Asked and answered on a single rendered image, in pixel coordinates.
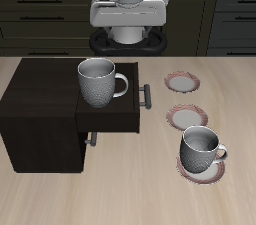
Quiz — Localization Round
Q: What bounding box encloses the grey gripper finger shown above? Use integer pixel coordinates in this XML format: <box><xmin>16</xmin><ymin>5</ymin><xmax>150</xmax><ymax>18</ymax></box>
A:
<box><xmin>142</xmin><ymin>25</ymin><xmax>153</xmax><ymax>37</ymax></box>
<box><xmin>103</xmin><ymin>26</ymin><xmax>113</xmax><ymax>40</ymax></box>

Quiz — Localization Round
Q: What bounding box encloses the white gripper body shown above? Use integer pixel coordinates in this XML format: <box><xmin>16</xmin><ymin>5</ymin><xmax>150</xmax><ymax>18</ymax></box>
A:
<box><xmin>88</xmin><ymin>0</ymin><xmax>170</xmax><ymax>28</ymax></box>

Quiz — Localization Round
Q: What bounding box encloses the white porcelain mug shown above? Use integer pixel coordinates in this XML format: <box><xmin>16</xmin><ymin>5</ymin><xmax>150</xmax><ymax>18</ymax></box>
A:
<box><xmin>77</xmin><ymin>57</ymin><xmax>130</xmax><ymax>110</ymax></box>
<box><xmin>179</xmin><ymin>125</ymin><xmax>230</xmax><ymax>175</ymax></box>

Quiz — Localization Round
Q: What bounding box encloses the red rimmed white plate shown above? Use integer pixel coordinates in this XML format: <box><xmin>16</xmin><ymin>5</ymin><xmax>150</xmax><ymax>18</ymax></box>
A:
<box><xmin>175</xmin><ymin>153</ymin><xmax>227</xmax><ymax>186</ymax></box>
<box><xmin>163</xmin><ymin>70</ymin><xmax>201</xmax><ymax>94</ymax></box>
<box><xmin>165</xmin><ymin>103</ymin><xmax>209</xmax><ymax>132</ymax></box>

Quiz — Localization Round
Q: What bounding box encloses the dark wooden cabinet drawer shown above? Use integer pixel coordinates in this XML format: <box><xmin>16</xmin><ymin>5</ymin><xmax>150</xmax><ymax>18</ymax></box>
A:
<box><xmin>75</xmin><ymin>61</ymin><xmax>153</xmax><ymax>134</ymax></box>

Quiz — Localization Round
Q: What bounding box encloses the dark kitchen cupboard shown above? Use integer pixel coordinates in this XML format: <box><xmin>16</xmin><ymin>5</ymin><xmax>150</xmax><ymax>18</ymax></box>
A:
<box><xmin>0</xmin><ymin>0</ymin><xmax>219</xmax><ymax>58</ymax></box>

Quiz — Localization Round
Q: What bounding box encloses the grey kitchen cupboard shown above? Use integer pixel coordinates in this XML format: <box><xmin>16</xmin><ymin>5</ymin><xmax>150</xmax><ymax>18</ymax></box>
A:
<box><xmin>205</xmin><ymin>0</ymin><xmax>256</xmax><ymax>58</ymax></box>

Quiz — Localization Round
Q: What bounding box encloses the dark wooden cabinet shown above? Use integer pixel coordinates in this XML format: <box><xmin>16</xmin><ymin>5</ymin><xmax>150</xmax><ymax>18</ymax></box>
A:
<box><xmin>0</xmin><ymin>57</ymin><xmax>99</xmax><ymax>174</ymax></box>

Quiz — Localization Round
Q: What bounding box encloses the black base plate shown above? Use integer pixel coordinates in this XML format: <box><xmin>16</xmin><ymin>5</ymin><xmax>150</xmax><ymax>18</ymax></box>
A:
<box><xmin>88</xmin><ymin>28</ymin><xmax>168</xmax><ymax>54</ymax></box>

